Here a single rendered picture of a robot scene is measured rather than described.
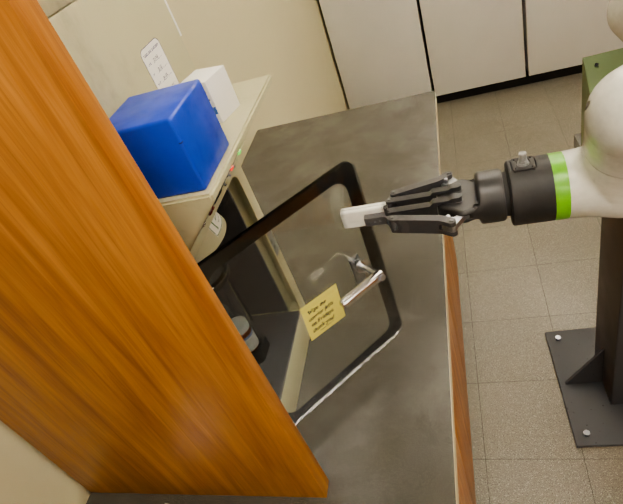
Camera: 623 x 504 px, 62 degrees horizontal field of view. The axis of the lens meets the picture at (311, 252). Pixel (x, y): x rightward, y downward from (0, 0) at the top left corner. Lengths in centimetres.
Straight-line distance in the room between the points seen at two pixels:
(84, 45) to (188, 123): 15
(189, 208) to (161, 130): 9
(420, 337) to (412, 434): 21
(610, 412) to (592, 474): 23
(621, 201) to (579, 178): 6
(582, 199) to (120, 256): 56
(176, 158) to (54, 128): 13
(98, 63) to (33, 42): 21
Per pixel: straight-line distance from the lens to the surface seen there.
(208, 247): 84
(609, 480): 198
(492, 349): 224
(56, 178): 54
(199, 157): 59
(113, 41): 72
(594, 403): 209
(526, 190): 74
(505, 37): 383
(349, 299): 82
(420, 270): 122
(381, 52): 381
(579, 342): 224
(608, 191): 74
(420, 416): 99
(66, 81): 48
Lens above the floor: 178
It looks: 38 degrees down
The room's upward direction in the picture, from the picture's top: 22 degrees counter-clockwise
